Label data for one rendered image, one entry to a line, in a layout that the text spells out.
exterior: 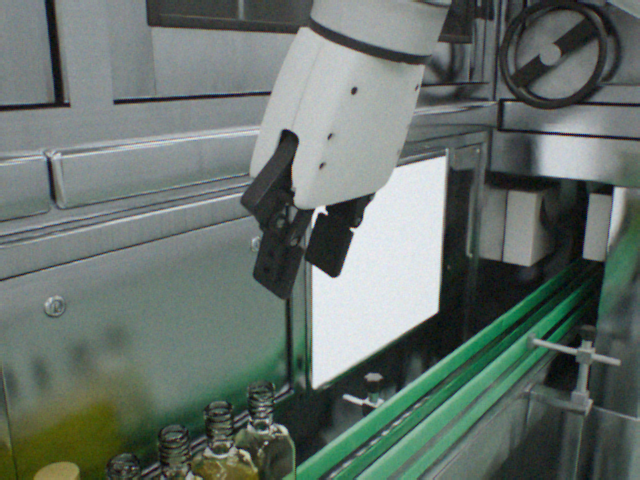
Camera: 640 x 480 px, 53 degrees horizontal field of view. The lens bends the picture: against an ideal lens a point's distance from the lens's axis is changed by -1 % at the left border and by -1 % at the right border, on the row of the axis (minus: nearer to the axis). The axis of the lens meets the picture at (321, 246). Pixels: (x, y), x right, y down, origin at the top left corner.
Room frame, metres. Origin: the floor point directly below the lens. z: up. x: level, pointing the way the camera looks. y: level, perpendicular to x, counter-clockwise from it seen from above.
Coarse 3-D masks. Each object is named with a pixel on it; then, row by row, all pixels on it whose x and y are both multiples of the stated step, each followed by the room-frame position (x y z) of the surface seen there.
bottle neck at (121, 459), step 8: (120, 456) 0.49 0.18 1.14; (128, 456) 0.49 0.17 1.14; (136, 456) 0.49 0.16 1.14; (112, 464) 0.48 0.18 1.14; (120, 464) 0.49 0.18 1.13; (128, 464) 0.49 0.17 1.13; (136, 464) 0.48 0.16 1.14; (112, 472) 0.47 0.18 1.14; (120, 472) 0.47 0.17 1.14; (128, 472) 0.47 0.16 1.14; (136, 472) 0.47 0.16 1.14
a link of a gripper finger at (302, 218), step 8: (288, 184) 0.40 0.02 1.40; (280, 192) 0.39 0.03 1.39; (288, 192) 0.39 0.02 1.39; (280, 200) 0.40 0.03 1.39; (288, 200) 0.39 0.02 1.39; (280, 208) 0.40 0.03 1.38; (296, 208) 0.39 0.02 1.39; (296, 216) 0.38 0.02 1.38; (304, 216) 0.38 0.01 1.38; (312, 216) 0.39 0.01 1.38; (296, 224) 0.38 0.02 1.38; (304, 224) 0.39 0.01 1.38; (288, 232) 0.38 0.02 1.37; (296, 232) 0.38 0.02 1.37; (304, 232) 0.39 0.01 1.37; (288, 240) 0.38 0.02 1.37; (296, 240) 0.39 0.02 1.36; (288, 248) 0.38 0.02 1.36
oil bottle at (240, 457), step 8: (240, 448) 0.58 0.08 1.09; (200, 456) 0.57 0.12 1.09; (208, 456) 0.56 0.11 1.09; (232, 456) 0.56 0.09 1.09; (240, 456) 0.57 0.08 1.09; (248, 456) 0.57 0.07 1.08; (192, 464) 0.56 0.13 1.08; (200, 464) 0.56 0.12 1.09; (208, 464) 0.55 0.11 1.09; (216, 464) 0.55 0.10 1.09; (224, 464) 0.55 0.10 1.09; (232, 464) 0.55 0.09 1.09; (240, 464) 0.56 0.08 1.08; (248, 464) 0.57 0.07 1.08; (200, 472) 0.55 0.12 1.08; (208, 472) 0.55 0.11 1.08; (216, 472) 0.55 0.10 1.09; (224, 472) 0.55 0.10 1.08; (232, 472) 0.55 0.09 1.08; (240, 472) 0.56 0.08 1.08; (248, 472) 0.56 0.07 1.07; (256, 472) 0.57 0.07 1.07
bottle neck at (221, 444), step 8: (208, 408) 0.57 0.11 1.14; (216, 408) 0.58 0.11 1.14; (224, 408) 0.58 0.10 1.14; (232, 408) 0.57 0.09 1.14; (208, 416) 0.56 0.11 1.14; (216, 416) 0.56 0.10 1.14; (224, 416) 0.56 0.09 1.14; (232, 416) 0.57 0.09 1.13; (208, 424) 0.56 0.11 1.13; (216, 424) 0.56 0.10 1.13; (224, 424) 0.56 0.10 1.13; (232, 424) 0.57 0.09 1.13; (208, 432) 0.56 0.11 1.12; (216, 432) 0.56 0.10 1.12; (224, 432) 0.56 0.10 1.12; (232, 432) 0.57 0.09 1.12; (208, 440) 0.56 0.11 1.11; (216, 440) 0.56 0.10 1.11; (224, 440) 0.56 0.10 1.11; (232, 440) 0.57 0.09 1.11; (208, 448) 0.56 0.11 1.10; (216, 448) 0.56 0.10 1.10; (224, 448) 0.56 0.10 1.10; (232, 448) 0.57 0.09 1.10; (216, 456) 0.56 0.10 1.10; (224, 456) 0.56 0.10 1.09
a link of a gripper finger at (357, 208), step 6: (360, 198) 0.43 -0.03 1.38; (366, 198) 0.44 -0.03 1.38; (354, 204) 0.43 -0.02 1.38; (360, 204) 0.43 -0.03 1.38; (354, 210) 0.43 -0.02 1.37; (360, 210) 0.44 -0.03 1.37; (354, 216) 0.43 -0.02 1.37; (360, 216) 0.44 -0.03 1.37; (348, 222) 0.44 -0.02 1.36; (354, 222) 0.44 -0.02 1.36; (360, 222) 0.45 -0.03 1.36; (354, 228) 0.44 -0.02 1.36
